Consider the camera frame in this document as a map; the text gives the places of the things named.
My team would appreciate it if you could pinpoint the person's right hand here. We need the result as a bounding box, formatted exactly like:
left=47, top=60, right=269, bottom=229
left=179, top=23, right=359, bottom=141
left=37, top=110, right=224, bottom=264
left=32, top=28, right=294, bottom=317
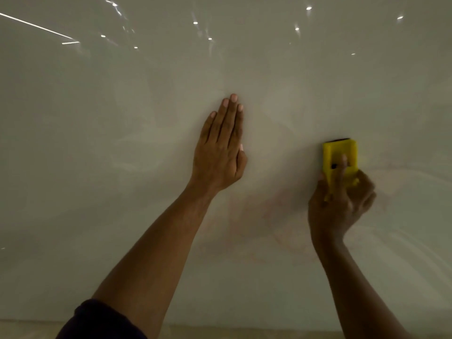
left=307, top=155, right=377, bottom=251

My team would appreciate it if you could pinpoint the person's left hand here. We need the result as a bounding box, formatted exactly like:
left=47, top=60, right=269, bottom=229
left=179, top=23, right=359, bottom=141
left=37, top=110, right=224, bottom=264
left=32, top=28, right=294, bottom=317
left=189, top=94, right=248, bottom=196

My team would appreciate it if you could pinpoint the yellow whiteboard eraser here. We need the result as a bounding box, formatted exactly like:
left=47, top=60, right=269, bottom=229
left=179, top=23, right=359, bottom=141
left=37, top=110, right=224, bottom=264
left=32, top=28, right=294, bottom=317
left=322, top=138, right=360, bottom=202

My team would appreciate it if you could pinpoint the white glossy whiteboard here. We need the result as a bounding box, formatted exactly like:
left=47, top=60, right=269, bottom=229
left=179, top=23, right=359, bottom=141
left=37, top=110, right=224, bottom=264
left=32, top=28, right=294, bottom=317
left=0, top=0, right=452, bottom=331

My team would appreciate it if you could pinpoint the person's left forearm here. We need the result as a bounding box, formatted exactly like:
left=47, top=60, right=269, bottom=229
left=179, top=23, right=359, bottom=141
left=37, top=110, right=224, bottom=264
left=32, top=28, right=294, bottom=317
left=91, top=183, right=216, bottom=339

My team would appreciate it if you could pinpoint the person's right forearm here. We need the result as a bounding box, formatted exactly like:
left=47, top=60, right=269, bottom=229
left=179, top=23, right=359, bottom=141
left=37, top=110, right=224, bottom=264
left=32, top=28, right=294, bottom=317
left=314, top=240, right=412, bottom=339

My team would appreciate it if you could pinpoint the black shirt sleeve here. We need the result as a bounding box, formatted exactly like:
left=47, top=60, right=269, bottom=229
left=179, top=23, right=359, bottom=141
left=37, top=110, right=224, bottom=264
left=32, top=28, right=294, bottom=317
left=56, top=299, right=147, bottom=339

